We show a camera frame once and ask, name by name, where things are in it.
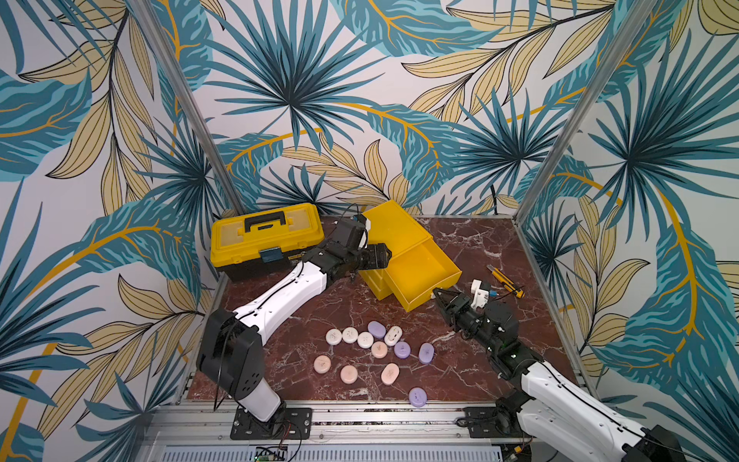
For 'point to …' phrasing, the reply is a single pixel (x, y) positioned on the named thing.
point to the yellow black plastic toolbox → (253, 245)
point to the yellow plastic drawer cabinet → (397, 227)
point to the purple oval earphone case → (426, 352)
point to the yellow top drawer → (415, 272)
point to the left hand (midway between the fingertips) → (380, 258)
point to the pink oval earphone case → (390, 373)
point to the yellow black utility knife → (506, 281)
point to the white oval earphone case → (393, 336)
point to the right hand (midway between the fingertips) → (433, 293)
